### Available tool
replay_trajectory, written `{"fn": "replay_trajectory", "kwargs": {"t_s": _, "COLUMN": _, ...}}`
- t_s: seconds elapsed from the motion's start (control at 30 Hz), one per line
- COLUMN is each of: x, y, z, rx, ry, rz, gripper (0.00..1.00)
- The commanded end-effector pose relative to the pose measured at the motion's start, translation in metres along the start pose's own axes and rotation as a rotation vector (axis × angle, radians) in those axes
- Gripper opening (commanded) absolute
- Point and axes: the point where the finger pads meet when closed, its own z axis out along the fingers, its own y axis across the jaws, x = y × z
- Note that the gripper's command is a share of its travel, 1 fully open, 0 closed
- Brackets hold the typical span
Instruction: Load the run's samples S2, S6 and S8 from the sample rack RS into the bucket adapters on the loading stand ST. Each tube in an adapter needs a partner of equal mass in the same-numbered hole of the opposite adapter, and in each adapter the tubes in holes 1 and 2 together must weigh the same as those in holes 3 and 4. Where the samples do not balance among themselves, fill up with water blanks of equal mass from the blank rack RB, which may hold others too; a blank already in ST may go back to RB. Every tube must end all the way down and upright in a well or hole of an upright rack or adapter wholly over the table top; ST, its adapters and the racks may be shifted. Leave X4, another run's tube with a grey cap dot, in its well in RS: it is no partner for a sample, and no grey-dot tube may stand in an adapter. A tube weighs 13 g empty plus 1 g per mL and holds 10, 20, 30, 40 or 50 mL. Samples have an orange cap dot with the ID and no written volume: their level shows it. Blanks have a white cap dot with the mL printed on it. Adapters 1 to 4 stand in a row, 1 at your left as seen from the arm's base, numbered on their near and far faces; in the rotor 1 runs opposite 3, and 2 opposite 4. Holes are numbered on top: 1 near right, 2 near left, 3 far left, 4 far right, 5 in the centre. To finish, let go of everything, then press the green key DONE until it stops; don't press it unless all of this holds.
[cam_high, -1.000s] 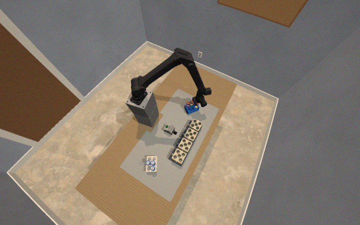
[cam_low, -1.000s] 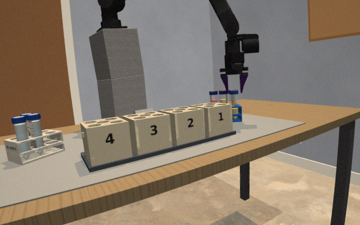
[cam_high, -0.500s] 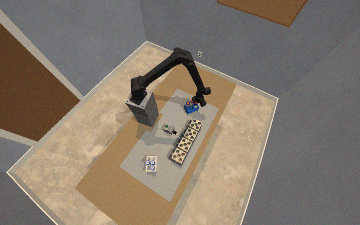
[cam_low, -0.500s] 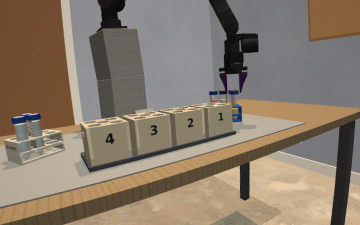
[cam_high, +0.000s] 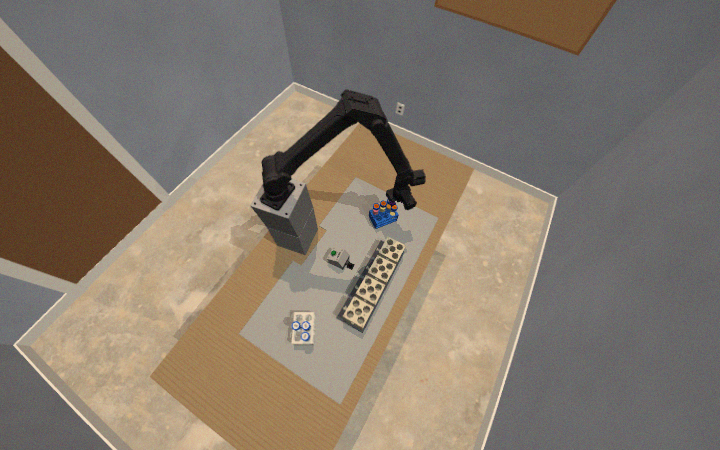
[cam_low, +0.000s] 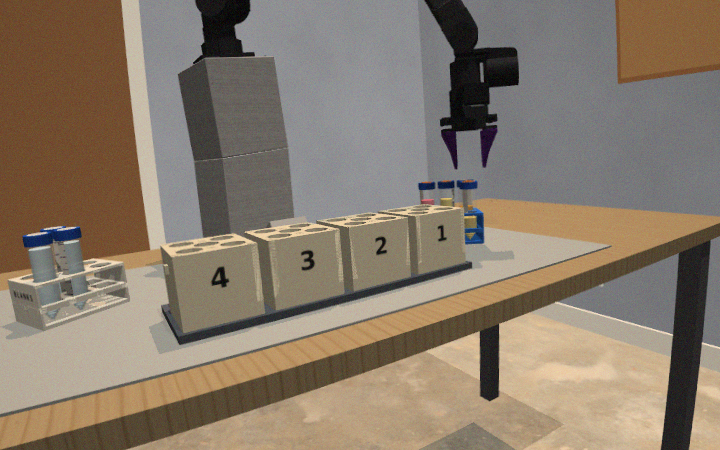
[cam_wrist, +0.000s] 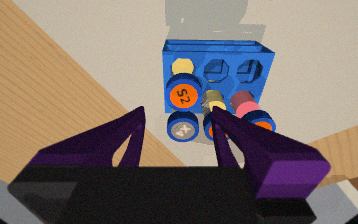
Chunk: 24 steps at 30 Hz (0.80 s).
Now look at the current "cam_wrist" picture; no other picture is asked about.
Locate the blue tube rack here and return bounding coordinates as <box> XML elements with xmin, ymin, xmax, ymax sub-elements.
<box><xmin>162</xmin><ymin>39</ymin><xmax>275</xmax><ymax>114</ymax></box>

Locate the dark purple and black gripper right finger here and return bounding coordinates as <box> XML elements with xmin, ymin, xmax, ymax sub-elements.
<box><xmin>211</xmin><ymin>106</ymin><xmax>331</xmax><ymax>201</ymax></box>

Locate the grey flat mat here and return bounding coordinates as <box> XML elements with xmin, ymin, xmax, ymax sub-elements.
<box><xmin>12</xmin><ymin>0</ymin><xmax>358</xmax><ymax>166</ymax></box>

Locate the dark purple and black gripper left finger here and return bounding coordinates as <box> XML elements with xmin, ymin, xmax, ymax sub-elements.
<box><xmin>26</xmin><ymin>106</ymin><xmax>146</xmax><ymax>167</ymax></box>

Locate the sample tube with blue cap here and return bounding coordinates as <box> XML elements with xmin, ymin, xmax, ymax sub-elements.
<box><xmin>165</xmin><ymin>59</ymin><xmax>203</xmax><ymax>112</ymax></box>
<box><xmin>201</xmin><ymin>90</ymin><xmax>230</xmax><ymax>141</ymax></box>

